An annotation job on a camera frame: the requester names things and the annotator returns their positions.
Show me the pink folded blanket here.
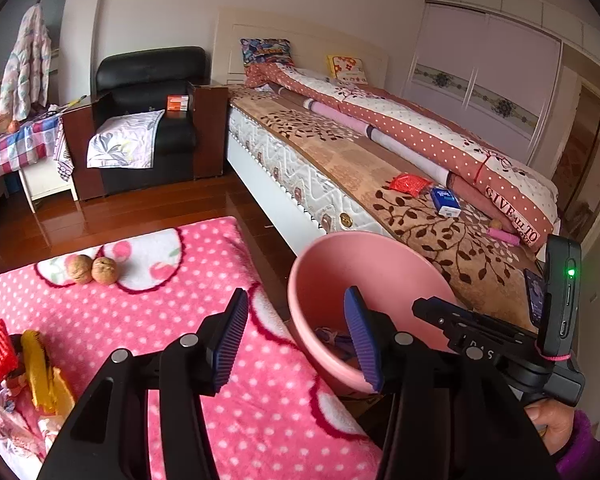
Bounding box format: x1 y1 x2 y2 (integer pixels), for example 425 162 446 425
302 97 461 171

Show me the pink roll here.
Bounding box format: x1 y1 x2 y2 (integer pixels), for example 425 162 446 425
486 227 522 247

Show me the person's right hand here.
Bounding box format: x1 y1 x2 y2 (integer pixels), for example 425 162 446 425
525 400 581 461

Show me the hanging padded jacket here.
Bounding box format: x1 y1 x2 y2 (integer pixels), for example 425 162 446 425
0 4 52 122

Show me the blue and white box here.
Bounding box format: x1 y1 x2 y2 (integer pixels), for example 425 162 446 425
430 187 462 218

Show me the small purple floral cloth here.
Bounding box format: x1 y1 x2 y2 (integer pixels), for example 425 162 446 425
54 117 76 183

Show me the colourful patterned pillow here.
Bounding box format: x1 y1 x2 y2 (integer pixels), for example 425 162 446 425
240 37 296 68

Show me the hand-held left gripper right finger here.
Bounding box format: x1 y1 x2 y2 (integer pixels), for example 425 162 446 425
343 286 566 480

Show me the red snack packet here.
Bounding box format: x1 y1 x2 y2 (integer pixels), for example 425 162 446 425
387 173 432 196

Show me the brown wooden side cabinet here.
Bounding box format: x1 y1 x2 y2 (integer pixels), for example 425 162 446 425
61 92 112 202

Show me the yellow floral pillow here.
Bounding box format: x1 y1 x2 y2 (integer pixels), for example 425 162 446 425
326 54 370 83

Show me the yellow snack wrapper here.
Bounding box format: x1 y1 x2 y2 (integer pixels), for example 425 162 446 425
20 330 76 416

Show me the brown wooden nightstand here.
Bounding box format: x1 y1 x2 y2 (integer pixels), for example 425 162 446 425
187 82 229 181

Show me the white bed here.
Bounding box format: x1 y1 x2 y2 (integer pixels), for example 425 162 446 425
212 7 561 341

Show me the brown leaf-patterned blanket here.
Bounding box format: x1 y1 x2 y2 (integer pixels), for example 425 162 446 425
227 85 551 331

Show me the plaid covered table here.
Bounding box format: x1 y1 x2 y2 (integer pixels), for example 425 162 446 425
0 110 66 186

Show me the pink polka-dot blanket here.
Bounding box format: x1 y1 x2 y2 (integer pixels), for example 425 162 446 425
0 216 386 480

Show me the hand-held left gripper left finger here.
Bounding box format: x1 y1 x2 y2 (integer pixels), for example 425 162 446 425
37 287 251 480

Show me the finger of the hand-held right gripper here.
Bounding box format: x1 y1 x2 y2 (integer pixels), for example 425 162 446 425
412 297 541 361

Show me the white wardrobe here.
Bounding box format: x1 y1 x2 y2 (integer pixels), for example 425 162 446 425
400 0 600 171

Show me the pink plastic wrapper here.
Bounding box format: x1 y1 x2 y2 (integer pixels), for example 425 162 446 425
0 387 66 461

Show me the wooden door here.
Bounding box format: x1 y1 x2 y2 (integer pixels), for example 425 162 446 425
550 80 600 226

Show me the purple wrapper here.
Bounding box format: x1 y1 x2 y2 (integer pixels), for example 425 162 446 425
314 327 361 361

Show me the white floral cloth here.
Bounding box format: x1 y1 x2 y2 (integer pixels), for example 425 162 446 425
86 109 166 168

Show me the pink plastic bin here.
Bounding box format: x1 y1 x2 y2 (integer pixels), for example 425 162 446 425
287 232 466 396

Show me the pink dotted quilt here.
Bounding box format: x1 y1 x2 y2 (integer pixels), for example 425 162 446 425
245 62 561 248

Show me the black leather armchair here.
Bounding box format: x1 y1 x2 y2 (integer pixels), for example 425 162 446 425
97 46 208 196

